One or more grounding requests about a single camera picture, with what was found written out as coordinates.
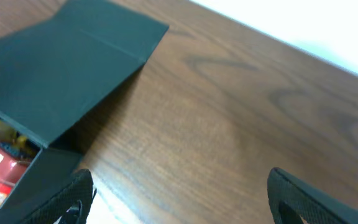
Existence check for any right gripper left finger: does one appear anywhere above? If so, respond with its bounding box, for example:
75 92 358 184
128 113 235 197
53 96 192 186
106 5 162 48
17 169 95 224

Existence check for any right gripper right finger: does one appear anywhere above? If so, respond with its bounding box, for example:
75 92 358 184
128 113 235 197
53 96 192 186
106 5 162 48
267 167 358 224

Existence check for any yellow Hacks candy bag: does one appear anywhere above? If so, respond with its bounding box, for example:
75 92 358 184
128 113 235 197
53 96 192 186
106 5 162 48
0 119 39 159

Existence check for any black gift box with lid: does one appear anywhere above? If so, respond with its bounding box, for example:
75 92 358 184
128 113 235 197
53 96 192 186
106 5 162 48
0 1 168 223

